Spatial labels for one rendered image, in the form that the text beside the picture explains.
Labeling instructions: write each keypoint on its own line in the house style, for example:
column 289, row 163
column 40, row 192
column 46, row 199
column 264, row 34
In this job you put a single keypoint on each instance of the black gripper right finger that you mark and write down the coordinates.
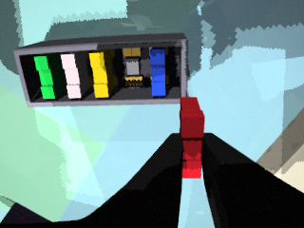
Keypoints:
column 242, row 194

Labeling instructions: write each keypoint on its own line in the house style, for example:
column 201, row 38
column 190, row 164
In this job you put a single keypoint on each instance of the blue fuse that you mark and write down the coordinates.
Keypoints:
column 156, row 61

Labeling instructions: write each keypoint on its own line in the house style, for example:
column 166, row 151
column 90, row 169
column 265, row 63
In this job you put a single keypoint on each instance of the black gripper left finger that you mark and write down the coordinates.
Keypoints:
column 151, row 199

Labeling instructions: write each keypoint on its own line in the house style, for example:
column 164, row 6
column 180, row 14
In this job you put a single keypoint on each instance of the beige square tray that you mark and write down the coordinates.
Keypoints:
column 285, row 157

